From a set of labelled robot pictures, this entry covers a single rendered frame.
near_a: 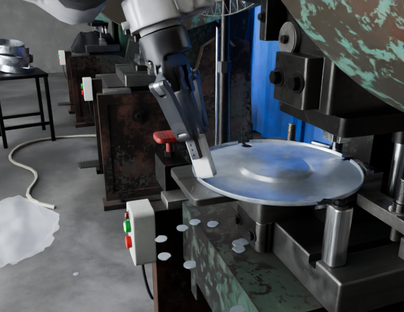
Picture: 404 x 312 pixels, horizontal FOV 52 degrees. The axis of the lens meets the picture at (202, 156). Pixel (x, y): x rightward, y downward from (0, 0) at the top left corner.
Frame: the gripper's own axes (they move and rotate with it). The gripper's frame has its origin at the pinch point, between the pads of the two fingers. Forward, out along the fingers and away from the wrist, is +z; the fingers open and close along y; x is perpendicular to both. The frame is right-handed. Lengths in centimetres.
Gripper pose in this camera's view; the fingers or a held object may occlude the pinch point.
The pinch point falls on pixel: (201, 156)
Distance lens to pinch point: 66.6
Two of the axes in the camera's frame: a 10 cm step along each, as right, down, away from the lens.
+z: 3.0, 9.3, 2.1
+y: -4.0, 3.2, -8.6
